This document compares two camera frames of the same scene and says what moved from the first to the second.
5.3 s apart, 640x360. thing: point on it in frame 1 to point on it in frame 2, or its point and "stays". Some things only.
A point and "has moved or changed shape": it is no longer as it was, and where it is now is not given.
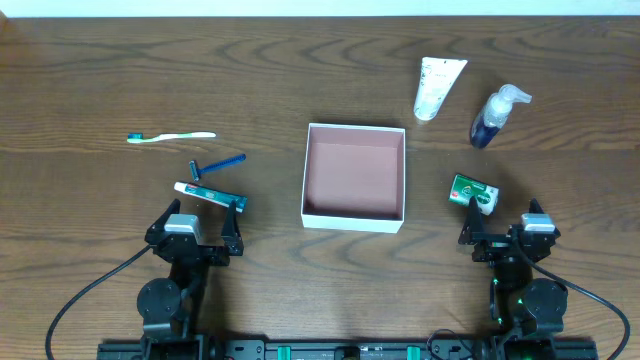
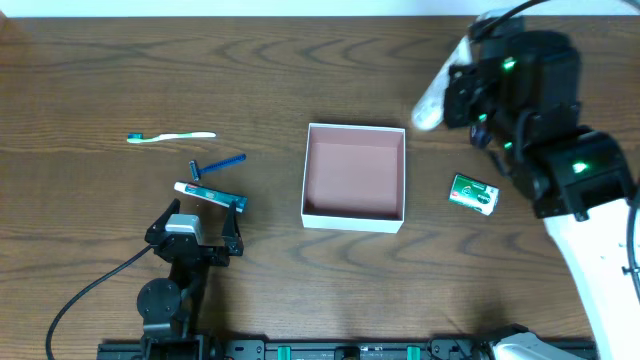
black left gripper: x=201 y=251 stays
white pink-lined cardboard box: x=354 y=178 stays
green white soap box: x=463 y=188 stays
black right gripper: x=500 y=240 to x=461 y=100
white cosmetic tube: x=436 y=76 has moved or changed shape
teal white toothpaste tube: x=211 y=195 stays
